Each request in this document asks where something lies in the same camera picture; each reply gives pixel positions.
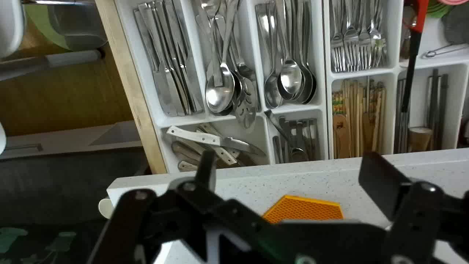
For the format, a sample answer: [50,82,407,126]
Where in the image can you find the grey round lid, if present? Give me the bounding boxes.
[442,5,469,47]

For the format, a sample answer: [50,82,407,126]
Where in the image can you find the chopsticks in printed wrapper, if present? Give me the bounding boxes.
[331,90,347,159]

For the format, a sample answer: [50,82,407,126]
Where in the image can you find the wooden handled utensil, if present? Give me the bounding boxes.
[407,125,434,153]

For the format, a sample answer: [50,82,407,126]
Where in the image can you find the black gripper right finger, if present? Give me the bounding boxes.
[357,151,469,264]

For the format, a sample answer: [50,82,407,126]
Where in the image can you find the white cutlery tray organizer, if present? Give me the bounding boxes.
[114,0,469,175]

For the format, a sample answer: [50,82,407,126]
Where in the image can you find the white handled knife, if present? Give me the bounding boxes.
[165,125,252,154]
[170,138,239,169]

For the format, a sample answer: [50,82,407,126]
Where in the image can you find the silver dinner knife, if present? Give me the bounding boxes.
[163,0,205,115]
[145,0,195,116]
[132,3,186,118]

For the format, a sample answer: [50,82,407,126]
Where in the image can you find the wooden kitchen drawer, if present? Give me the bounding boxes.
[94,0,469,176]

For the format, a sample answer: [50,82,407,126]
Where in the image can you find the wooden chopstick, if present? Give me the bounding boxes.
[343,79,368,159]
[366,81,388,154]

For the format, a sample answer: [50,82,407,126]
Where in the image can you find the steel dinner fork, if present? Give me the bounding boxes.
[343,0,366,72]
[363,0,390,71]
[330,0,347,74]

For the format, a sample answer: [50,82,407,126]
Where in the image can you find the red handled kitchen tool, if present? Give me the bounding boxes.
[397,0,431,154]

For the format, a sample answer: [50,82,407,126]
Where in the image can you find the small steel cutlery piece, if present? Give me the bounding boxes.
[262,109,322,165]

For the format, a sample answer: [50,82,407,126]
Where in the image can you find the large steel serving spoon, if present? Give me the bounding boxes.
[195,0,239,118]

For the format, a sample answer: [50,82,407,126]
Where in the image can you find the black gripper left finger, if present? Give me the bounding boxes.
[86,148,268,264]

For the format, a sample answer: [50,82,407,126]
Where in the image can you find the steel table spoon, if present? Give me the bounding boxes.
[255,2,286,110]
[272,0,305,100]
[296,0,318,106]

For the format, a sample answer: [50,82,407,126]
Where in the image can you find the steel wire utensil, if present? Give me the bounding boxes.
[420,43,469,60]

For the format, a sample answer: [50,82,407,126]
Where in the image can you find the grey metal bar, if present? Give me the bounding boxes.
[0,49,102,84]

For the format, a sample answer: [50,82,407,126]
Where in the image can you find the orange hexagonal coaster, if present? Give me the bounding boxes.
[261,194,344,226]

